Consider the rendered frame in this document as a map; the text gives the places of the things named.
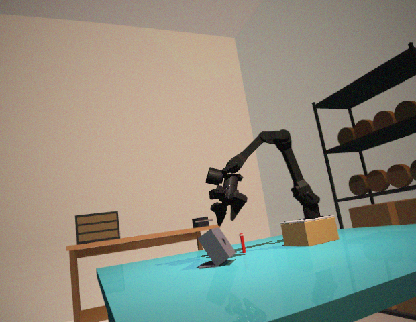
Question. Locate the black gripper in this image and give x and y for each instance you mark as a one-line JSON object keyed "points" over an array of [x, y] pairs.
{"points": [[235, 199]]}

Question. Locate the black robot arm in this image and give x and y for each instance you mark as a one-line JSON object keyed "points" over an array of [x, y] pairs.
{"points": [[282, 139]]}

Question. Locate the dark grey square panel with hole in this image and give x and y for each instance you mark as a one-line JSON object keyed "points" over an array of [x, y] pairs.
{"points": [[217, 247]]}

